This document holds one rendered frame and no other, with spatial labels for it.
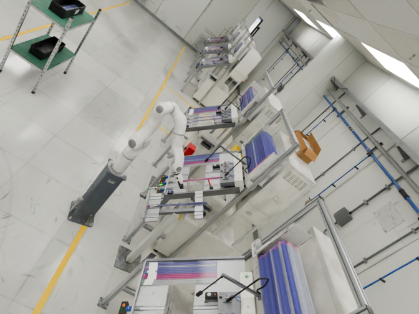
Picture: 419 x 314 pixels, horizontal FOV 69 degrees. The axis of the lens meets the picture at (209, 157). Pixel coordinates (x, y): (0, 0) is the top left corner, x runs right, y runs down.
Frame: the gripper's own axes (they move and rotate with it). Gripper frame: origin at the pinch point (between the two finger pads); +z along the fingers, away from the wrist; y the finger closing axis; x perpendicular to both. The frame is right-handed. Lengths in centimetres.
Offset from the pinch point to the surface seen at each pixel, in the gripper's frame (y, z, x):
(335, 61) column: 314, 45, -243
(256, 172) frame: 8, 8, -65
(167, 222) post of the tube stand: -14.2, 25.1, 19.2
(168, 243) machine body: 10, 79, 38
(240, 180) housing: 11, 16, -50
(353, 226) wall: 29, 126, -161
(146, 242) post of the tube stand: -14, 45, 46
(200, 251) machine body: 7, 96, 7
